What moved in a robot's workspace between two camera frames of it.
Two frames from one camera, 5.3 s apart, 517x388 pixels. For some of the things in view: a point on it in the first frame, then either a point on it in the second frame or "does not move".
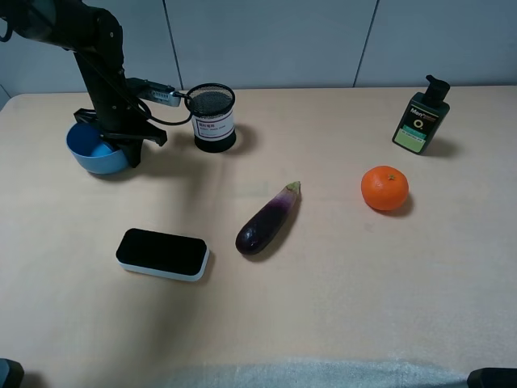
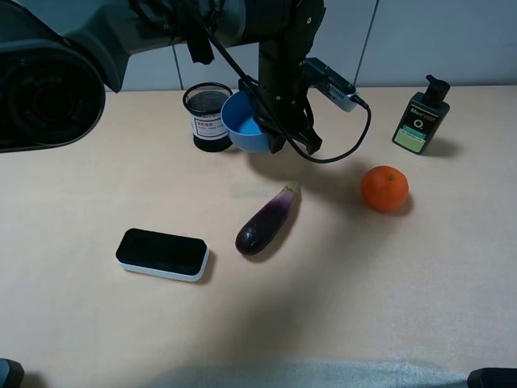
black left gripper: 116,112 -> 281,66
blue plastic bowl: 92,152 -> 243,128
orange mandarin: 384,187 does not move
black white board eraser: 163,255 does not move
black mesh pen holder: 212,106 does not move
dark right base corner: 493,377 does not move
